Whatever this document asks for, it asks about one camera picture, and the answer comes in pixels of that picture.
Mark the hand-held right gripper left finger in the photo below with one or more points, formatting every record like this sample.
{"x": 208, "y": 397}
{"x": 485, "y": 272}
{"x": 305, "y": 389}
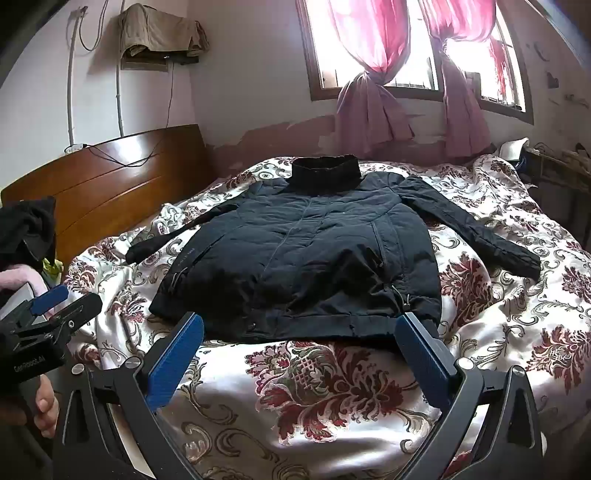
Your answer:
{"x": 178, "y": 355}

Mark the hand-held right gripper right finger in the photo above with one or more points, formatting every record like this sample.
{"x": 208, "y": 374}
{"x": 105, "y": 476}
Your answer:
{"x": 422, "y": 355}

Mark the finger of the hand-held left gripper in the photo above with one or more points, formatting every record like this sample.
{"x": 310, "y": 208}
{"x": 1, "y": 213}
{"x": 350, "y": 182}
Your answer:
{"x": 51, "y": 297}
{"x": 81, "y": 308}

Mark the black padded jacket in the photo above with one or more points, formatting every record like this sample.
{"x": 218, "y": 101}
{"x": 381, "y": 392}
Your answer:
{"x": 300, "y": 254}

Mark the person's left hand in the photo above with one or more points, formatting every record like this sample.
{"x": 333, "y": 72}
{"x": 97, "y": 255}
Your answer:
{"x": 46, "y": 406}

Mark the yellow-green item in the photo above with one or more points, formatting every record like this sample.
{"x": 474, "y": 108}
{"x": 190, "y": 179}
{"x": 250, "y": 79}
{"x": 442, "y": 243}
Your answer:
{"x": 51, "y": 266}

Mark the pink cloth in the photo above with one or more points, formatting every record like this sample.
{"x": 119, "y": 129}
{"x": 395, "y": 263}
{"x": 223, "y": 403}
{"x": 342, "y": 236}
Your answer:
{"x": 21, "y": 277}

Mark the dark cloth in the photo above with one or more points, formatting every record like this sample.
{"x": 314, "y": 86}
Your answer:
{"x": 27, "y": 226}

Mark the floral bed blanket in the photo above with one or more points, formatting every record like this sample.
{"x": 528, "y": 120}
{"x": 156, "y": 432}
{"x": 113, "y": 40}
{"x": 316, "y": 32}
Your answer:
{"x": 300, "y": 392}

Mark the wooden headboard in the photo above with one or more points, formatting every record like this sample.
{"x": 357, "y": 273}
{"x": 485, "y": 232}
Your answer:
{"x": 115, "y": 184}

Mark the white power socket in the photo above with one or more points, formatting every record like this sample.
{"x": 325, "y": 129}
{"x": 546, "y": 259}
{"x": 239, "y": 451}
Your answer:
{"x": 74, "y": 149}

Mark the blue item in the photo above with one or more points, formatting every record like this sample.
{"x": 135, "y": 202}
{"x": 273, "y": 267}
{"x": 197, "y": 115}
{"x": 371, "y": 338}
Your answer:
{"x": 521, "y": 162}

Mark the side table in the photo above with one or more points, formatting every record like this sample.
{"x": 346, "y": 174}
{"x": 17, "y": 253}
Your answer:
{"x": 563, "y": 184}

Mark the white item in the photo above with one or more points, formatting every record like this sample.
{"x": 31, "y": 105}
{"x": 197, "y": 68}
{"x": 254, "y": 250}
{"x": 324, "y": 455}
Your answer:
{"x": 515, "y": 147}

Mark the pink curtain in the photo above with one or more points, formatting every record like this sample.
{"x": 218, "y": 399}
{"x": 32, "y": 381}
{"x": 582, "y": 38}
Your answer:
{"x": 461, "y": 120}
{"x": 364, "y": 115}

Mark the beige cloth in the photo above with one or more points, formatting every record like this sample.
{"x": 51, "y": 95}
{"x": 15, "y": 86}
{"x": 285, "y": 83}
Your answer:
{"x": 157, "y": 27}

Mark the brown framed window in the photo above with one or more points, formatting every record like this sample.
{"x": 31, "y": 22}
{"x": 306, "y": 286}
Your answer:
{"x": 318, "y": 78}

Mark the white wall pipe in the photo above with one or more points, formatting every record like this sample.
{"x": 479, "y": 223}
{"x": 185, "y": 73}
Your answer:
{"x": 70, "y": 83}
{"x": 120, "y": 101}

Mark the wall shelf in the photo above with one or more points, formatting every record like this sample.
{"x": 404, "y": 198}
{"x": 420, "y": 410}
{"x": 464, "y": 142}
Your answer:
{"x": 147, "y": 64}

